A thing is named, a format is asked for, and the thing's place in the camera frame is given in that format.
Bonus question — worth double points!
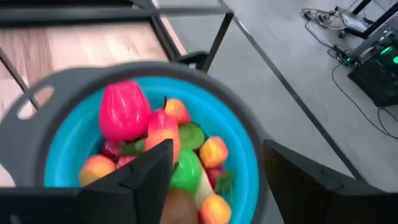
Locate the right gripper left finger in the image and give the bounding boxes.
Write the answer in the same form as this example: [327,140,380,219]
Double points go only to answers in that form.
[0,138,174,224]

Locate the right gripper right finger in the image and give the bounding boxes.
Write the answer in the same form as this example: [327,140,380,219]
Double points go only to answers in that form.
[262,139,398,224]

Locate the red orange toy peach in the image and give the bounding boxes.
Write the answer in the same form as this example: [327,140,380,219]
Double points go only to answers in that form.
[164,98,192,126]
[78,154,117,188]
[198,194,233,224]

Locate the brown toy kiwi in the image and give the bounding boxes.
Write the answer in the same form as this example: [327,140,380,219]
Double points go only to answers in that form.
[159,187,200,224]

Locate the orange yellow toy pear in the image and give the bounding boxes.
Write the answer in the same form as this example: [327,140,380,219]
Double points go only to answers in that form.
[144,95,182,162]

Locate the blue collapsible bowl grey rim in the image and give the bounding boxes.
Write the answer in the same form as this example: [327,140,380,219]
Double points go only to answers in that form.
[0,61,271,224]

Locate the yellow orange toy fruit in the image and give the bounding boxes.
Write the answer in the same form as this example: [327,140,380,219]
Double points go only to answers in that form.
[198,136,230,170]

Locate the black computer tower green lights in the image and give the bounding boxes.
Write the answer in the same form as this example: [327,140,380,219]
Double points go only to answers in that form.
[347,29,398,108]

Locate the black stand base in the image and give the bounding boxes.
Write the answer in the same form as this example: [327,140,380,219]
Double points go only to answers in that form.
[335,0,398,40]

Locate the black floor cable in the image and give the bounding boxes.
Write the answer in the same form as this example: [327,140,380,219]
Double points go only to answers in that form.
[330,63,398,141]

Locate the tangled floor cable bundle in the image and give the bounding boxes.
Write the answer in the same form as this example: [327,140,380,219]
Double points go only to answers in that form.
[299,6,351,50]

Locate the black aluminium rig frame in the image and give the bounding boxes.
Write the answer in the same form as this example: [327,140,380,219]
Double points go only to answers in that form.
[0,0,210,71]

